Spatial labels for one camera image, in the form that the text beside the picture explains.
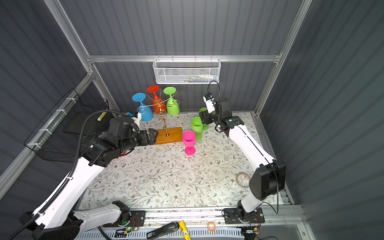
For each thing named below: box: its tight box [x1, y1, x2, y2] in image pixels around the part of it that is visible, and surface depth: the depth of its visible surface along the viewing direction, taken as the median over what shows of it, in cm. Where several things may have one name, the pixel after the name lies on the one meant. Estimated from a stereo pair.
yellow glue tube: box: [179, 220, 191, 240], surface depth 71 cm
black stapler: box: [146, 222, 180, 240], surface depth 68 cm
